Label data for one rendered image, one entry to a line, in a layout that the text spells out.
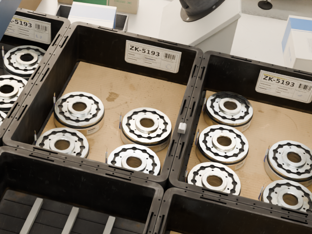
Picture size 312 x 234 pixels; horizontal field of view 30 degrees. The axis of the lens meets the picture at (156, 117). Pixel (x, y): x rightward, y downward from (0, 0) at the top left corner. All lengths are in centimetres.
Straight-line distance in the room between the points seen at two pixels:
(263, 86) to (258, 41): 46
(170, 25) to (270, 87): 38
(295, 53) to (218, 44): 25
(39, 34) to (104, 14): 28
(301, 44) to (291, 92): 34
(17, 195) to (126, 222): 21
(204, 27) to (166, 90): 20
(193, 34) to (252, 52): 31
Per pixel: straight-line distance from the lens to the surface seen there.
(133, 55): 131
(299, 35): 165
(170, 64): 130
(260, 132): 126
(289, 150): 119
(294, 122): 131
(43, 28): 135
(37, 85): 115
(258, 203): 100
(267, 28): 182
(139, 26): 172
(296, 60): 157
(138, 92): 130
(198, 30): 143
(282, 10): 328
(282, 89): 131
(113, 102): 127
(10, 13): 107
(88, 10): 160
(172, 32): 152
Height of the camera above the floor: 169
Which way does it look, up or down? 43 degrees down
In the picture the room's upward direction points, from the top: 8 degrees clockwise
